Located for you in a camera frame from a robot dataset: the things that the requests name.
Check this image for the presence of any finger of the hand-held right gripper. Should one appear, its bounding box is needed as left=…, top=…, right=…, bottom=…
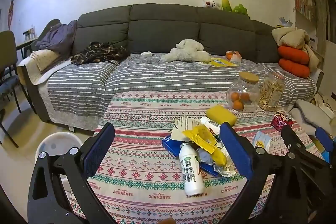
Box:
left=315, top=127, right=336, bottom=165
left=281, top=125, right=330, bottom=170

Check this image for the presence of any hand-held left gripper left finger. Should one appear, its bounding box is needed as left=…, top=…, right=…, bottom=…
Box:
left=28, top=122, right=124, bottom=224

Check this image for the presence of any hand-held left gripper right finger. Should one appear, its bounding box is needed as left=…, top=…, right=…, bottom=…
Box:
left=219, top=122, right=314, bottom=224

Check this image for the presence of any yellow snack wrapper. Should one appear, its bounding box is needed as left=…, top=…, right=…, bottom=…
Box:
left=182, top=126, right=227, bottom=167

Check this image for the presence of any white plastic trash bin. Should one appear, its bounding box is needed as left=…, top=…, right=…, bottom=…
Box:
left=35, top=132, right=84, bottom=195

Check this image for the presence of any large white plastic bottle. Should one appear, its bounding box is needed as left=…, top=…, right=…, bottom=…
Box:
left=179, top=144, right=205, bottom=197

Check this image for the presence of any blue box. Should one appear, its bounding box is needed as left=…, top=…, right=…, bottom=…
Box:
left=162, top=135, right=221, bottom=177

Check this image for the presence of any red tin can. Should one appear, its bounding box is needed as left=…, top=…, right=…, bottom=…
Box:
left=271, top=112, right=294, bottom=132

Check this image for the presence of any crumpled clear wrapper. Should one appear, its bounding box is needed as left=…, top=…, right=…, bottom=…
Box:
left=197, top=145, right=237, bottom=178

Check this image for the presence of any white tissue packet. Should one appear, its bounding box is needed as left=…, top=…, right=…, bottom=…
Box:
left=252, top=131, right=271, bottom=152

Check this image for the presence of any white power strip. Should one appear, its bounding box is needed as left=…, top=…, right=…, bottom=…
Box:
left=318, top=103, right=336, bottom=117

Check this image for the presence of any grey seat cushion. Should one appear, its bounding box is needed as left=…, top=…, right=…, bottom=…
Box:
left=289, top=99, right=336, bottom=135

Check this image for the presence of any small white plastic bottle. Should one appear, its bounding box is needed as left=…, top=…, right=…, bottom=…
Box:
left=201, top=117, right=222, bottom=136

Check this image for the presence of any yellow sponge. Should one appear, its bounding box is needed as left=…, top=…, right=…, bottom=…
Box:
left=205, top=105, right=237, bottom=127

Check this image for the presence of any clear plastic snack jar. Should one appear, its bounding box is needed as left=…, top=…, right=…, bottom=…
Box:
left=259, top=72, right=286, bottom=111

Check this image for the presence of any white paper receipt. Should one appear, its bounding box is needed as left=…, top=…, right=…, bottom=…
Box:
left=172, top=116, right=204, bottom=140

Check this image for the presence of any patterned tablecloth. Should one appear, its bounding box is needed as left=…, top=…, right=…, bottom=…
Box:
left=70, top=91, right=323, bottom=224

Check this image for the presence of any orange cushion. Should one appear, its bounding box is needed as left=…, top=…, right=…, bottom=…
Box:
left=279, top=59, right=311, bottom=79
left=278, top=46, right=310, bottom=65

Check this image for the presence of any glass jar with wooden lid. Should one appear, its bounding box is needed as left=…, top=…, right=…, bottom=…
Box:
left=226, top=71, right=261, bottom=113

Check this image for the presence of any yellow book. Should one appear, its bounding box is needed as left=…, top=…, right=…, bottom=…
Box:
left=194, top=57, right=240, bottom=68

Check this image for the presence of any grey striped sofa cover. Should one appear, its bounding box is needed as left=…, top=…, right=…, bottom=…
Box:
left=39, top=52, right=317, bottom=132

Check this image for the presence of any beige fleece blanket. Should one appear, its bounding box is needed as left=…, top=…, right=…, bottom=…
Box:
left=271, top=27, right=320, bottom=72

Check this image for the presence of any dark plaid shirt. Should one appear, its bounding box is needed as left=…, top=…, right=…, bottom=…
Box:
left=70, top=42, right=129, bottom=65

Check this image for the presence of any beige quilted throw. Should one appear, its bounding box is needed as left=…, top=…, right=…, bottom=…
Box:
left=17, top=49, right=72, bottom=85

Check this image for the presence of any beige dotted pillow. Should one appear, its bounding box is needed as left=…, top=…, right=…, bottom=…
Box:
left=29, top=49, right=62, bottom=72

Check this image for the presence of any white plush dog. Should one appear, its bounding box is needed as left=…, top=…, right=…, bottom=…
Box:
left=161, top=39, right=212, bottom=62

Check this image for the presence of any purple jacket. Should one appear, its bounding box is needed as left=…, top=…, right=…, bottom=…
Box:
left=35, top=20, right=78, bottom=55

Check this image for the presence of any dark side table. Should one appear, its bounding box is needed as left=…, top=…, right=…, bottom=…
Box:
left=16, top=38, right=40, bottom=59

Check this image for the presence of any dark chair backrest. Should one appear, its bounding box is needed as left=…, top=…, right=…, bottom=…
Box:
left=38, top=19, right=61, bottom=39

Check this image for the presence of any small bottles set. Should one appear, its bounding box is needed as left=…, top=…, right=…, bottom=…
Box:
left=23, top=27, right=36, bottom=41

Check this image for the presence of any olive padded chair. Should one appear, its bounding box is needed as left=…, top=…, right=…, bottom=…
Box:
left=0, top=30, right=22, bottom=148

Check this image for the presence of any grey fabric sofa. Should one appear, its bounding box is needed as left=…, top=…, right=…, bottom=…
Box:
left=21, top=4, right=323, bottom=130

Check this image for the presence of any white and red plush toy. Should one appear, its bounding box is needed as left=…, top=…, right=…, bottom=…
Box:
left=203, top=0, right=221, bottom=10

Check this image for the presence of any white charger cable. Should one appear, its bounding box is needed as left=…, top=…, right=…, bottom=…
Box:
left=127, top=54, right=161, bottom=67

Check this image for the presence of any wall bookshelf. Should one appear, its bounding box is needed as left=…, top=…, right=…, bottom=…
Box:
left=291, top=0, right=326, bottom=56

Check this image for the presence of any red wall decoration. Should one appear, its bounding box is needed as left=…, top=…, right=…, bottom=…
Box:
left=7, top=0, right=15, bottom=30

